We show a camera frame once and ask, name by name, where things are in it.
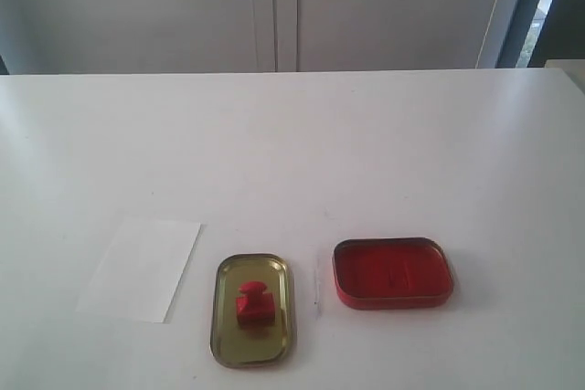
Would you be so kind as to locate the white paper sheet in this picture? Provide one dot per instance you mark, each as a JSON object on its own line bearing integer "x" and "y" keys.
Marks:
{"x": 138, "y": 276}

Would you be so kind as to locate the dark window frame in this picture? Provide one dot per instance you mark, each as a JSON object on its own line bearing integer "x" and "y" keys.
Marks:
{"x": 543, "y": 30}

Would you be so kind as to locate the gold metal tin lid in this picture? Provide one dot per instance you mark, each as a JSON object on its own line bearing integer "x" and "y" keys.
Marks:
{"x": 237, "y": 347}

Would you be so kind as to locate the red stamp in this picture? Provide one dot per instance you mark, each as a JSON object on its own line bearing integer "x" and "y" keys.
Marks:
{"x": 255, "y": 306}

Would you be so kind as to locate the red ink pad tin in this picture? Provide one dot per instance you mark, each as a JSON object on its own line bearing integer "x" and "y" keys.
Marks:
{"x": 391, "y": 273}

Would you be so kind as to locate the white cabinet doors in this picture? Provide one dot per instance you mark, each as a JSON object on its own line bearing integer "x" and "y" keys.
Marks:
{"x": 170, "y": 36}

